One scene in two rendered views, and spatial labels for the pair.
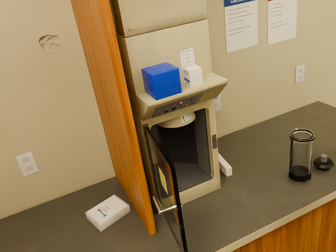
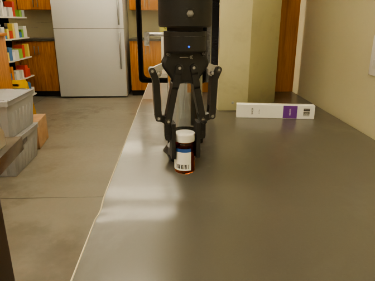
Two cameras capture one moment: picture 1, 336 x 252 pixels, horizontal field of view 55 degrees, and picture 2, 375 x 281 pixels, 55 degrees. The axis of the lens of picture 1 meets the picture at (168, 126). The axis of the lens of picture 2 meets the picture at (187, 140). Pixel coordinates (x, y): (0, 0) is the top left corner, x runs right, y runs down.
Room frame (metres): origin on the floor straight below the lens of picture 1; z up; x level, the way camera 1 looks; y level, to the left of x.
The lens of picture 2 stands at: (1.53, -1.47, 1.26)
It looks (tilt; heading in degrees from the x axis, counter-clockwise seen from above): 18 degrees down; 109
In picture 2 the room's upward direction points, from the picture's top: straight up
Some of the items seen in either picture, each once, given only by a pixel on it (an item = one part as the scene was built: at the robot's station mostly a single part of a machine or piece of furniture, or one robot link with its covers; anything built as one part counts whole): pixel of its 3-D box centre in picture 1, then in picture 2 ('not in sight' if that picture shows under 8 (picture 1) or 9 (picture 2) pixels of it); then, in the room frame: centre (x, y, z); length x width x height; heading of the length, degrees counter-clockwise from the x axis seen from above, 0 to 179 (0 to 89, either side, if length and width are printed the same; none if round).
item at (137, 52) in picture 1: (168, 115); (248, 1); (1.27, -0.01, 1.33); 0.32 x 0.25 x 0.77; 111
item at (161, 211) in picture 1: (163, 203); not in sight; (0.86, 0.06, 1.20); 0.10 x 0.05 x 0.03; 14
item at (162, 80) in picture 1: (161, 80); not in sight; (1.07, 0.00, 1.56); 0.10 x 0.10 x 0.09; 21
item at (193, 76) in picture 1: (193, 75); not in sight; (1.12, -0.12, 1.54); 0.05 x 0.05 x 0.06; 18
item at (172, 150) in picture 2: not in sight; (172, 139); (1.29, -0.86, 1.04); 0.03 x 0.01 x 0.07; 120
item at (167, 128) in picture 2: not in sight; (163, 126); (1.27, -0.87, 1.07); 0.03 x 0.01 x 0.05; 30
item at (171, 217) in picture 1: (165, 190); (171, 37); (0.94, 0.05, 1.19); 0.30 x 0.01 x 0.40; 14
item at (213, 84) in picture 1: (184, 99); not in sight; (1.10, -0.07, 1.46); 0.32 x 0.12 x 0.10; 111
